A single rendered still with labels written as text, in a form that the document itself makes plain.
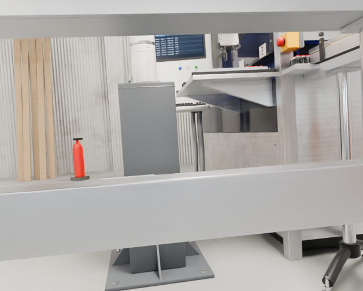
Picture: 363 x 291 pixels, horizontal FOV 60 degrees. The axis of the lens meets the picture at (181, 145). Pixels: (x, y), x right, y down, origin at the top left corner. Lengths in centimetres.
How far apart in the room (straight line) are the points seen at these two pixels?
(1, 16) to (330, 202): 68
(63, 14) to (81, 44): 559
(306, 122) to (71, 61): 507
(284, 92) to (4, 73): 544
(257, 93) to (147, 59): 55
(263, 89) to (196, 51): 99
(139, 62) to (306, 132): 84
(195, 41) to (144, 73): 106
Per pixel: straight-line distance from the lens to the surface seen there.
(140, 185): 58
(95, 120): 595
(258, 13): 64
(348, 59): 132
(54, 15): 60
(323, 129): 161
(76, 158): 487
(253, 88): 159
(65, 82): 609
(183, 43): 250
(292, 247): 163
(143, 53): 151
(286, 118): 153
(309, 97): 159
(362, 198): 74
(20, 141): 570
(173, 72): 246
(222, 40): 170
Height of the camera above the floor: 64
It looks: 3 degrees down
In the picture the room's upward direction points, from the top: 4 degrees counter-clockwise
